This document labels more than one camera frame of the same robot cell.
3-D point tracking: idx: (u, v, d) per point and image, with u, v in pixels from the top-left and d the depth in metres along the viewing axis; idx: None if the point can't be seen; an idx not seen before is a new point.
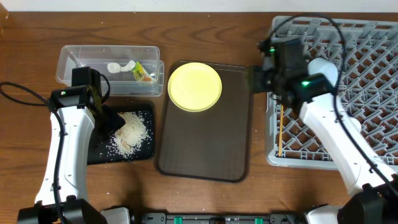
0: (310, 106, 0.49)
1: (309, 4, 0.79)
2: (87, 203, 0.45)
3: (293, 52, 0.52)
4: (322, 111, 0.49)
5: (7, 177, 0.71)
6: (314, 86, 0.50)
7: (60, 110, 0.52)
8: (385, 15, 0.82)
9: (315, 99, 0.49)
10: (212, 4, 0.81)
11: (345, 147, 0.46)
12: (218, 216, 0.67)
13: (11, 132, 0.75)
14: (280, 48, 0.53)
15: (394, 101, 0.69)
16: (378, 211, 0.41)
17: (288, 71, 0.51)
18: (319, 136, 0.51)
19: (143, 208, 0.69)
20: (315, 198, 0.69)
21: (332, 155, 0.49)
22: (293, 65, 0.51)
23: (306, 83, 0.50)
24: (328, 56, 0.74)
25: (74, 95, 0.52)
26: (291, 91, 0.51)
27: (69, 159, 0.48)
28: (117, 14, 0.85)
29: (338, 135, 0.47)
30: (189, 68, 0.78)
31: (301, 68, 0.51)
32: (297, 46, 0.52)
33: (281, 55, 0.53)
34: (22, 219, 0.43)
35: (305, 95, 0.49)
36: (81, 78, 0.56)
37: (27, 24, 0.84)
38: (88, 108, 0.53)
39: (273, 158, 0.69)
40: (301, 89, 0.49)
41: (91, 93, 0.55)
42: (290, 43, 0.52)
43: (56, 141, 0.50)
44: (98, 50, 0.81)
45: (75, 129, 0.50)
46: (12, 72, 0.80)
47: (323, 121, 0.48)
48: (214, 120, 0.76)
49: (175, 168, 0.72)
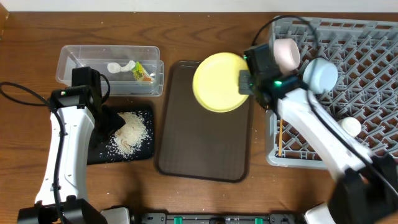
0: (284, 102, 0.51)
1: (309, 4, 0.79)
2: (87, 203, 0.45)
3: (263, 58, 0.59)
4: (296, 105, 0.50)
5: (7, 178, 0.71)
6: (286, 85, 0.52)
7: (60, 110, 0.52)
8: (385, 14, 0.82)
9: (289, 95, 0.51)
10: (212, 4, 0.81)
11: (323, 135, 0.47)
12: (218, 216, 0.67)
13: (11, 131, 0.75)
14: (251, 55, 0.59)
15: (394, 101, 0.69)
16: (362, 193, 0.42)
17: (261, 75, 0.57)
18: (299, 129, 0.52)
19: (143, 208, 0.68)
20: (316, 198, 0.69)
21: (313, 144, 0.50)
22: (265, 69, 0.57)
23: (279, 83, 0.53)
24: (328, 56, 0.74)
25: (73, 94, 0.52)
26: (267, 91, 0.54)
27: (69, 159, 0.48)
28: (117, 14, 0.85)
29: (313, 126, 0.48)
30: (230, 64, 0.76)
31: (272, 71, 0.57)
32: (264, 53, 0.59)
33: (252, 61, 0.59)
34: (22, 219, 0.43)
35: (278, 93, 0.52)
36: (81, 78, 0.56)
37: (27, 24, 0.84)
38: (88, 109, 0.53)
39: (273, 158, 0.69)
40: (273, 88, 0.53)
41: (91, 93, 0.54)
42: (260, 51, 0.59)
43: (56, 141, 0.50)
44: (98, 50, 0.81)
45: (75, 129, 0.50)
46: (12, 73, 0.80)
47: (298, 113, 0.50)
48: (213, 120, 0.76)
49: (175, 168, 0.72)
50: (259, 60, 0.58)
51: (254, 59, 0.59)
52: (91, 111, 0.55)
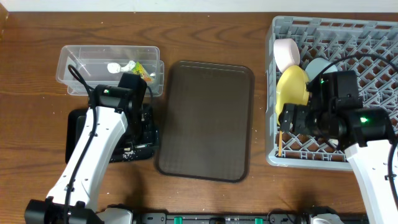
0: (361, 152, 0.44)
1: (309, 5, 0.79)
2: (94, 214, 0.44)
3: (347, 83, 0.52)
4: (374, 162, 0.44)
5: (7, 178, 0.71)
6: (372, 124, 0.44)
7: (98, 107, 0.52)
8: (384, 15, 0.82)
9: (370, 142, 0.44)
10: (212, 4, 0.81)
11: (388, 210, 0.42)
12: (218, 216, 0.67)
13: (11, 131, 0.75)
14: (331, 78, 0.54)
15: (394, 101, 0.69)
16: None
17: (339, 104, 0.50)
18: (360, 186, 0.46)
19: (142, 208, 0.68)
20: (315, 198, 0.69)
21: (365, 204, 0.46)
22: (345, 97, 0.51)
23: (364, 119, 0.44)
24: (328, 56, 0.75)
25: (115, 96, 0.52)
26: (346, 122, 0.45)
27: (92, 162, 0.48)
28: (117, 14, 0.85)
29: (382, 194, 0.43)
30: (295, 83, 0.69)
31: (353, 101, 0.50)
32: (349, 77, 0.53)
33: (331, 84, 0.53)
34: (30, 209, 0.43)
35: (361, 130, 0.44)
36: (129, 81, 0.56)
37: (27, 25, 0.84)
38: (125, 114, 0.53)
39: (272, 158, 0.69)
40: (357, 124, 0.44)
41: (132, 99, 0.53)
42: (342, 74, 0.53)
43: (84, 139, 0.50)
44: (98, 50, 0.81)
45: (107, 132, 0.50)
46: (12, 73, 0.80)
47: (371, 172, 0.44)
48: (217, 123, 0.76)
49: (175, 168, 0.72)
50: (340, 84, 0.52)
51: (334, 82, 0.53)
52: (127, 118, 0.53)
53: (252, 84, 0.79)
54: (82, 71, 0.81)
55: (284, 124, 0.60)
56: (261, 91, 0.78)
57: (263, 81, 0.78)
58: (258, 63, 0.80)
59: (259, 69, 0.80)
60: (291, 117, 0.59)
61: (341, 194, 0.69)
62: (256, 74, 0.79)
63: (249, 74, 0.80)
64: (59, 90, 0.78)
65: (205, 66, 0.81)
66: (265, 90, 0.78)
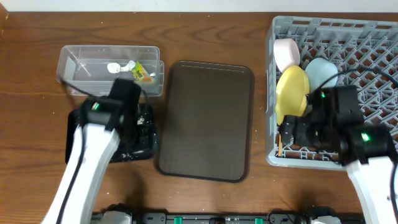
0: (362, 172, 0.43)
1: (309, 5, 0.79)
2: None
3: (349, 96, 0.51)
4: (375, 182, 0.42)
5: (7, 178, 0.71)
6: (374, 143, 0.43)
7: (86, 126, 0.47)
8: (384, 15, 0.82)
9: (372, 161, 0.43)
10: (212, 4, 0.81)
11: None
12: (219, 216, 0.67)
13: (11, 132, 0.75)
14: (333, 93, 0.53)
15: (394, 101, 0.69)
16: None
17: (340, 119, 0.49)
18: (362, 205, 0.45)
19: (142, 208, 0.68)
20: (315, 198, 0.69)
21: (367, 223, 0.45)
22: (347, 112, 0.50)
23: (365, 137, 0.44)
24: (328, 56, 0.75)
25: (104, 112, 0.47)
26: (347, 139, 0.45)
27: (82, 190, 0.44)
28: (117, 14, 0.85)
29: (384, 216, 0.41)
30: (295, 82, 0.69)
31: (355, 116, 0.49)
32: (351, 89, 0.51)
33: (332, 99, 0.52)
34: None
35: (363, 149, 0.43)
36: (120, 93, 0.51)
37: (27, 25, 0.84)
38: (117, 130, 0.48)
39: (273, 158, 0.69)
40: (359, 142, 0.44)
41: (124, 113, 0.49)
42: (345, 89, 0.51)
43: (71, 163, 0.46)
44: (98, 50, 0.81)
45: (95, 155, 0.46)
46: (11, 73, 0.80)
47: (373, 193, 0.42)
48: (217, 124, 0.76)
49: (175, 168, 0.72)
50: (342, 98, 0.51)
51: (336, 96, 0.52)
52: (119, 134, 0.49)
53: (252, 84, 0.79)
54: (83, 71, 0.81)
55: (285, 136, 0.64)
56: (261, 91, 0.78)
57: (263, 81, 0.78)
58: (258, 63, 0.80)
59: (259, 69, 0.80)
60: (292, 130, 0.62)
61: (342, 194, 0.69)
62: (256, 74, 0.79)
63: (249, 74, 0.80)
64: (59, 90, 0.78)
65: (205, 66, 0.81)
66: (265, 90, 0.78)
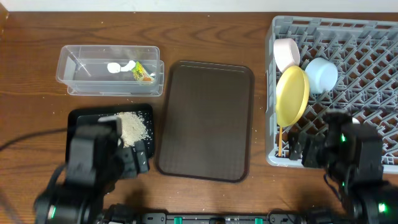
0: None
1: (309, 5, 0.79)
2: None
3: (371, 150, 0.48)
4: None
5: (7, 178, 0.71)
6: (391, 214, 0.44)
7: None
8: (384, 15, 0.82)
9: None
10: (212, 4, 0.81)
11: None
12: (219, 216, 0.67)
13: (11, 132, 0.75)
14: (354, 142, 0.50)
15: (394, 101, 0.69)
16: None
17: (357, 175, 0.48)
18: None
19: (143, 208, 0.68)
20: (315, 198, 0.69)
21: None
22: (366, 168, 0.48)
23: (382, 207, 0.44)
24: (328, 56, 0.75)
25: (67, 208, 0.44)
26: (362, 205, 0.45)
27: None
28: (117, 14, 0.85)
29: None
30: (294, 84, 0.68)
31: (374, 173, 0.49)
32: (374, 143, 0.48)
33: (351, 149, 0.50)
34: None
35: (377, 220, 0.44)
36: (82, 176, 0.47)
37: (27, 24, 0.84)
38: None
39: (273, 158, 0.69)
40: (375, 212, 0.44)
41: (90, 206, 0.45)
42: (368, 145, 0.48)
43: None
44: (98, 50, 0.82)
45: None
46: (11, 73, 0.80)
47: None
48: (217, 126, 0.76)
49: (175, 168, 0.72)
50: (364, 152, 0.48)
51: (356, 147, 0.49)
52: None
53: (252, 84, 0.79)
54: (83, 71, 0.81)
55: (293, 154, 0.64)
56: (261, 91, 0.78)
57: (263, 81, 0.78)
58: (259, 63, 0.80)
59: (259, 69, 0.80)
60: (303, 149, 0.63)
61: None
62: (256, 74, 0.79)
63: (249, 74, 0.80)
64: (59, 91, 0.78)
65: (205, 66, 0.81)
66: (265, 90, 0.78)
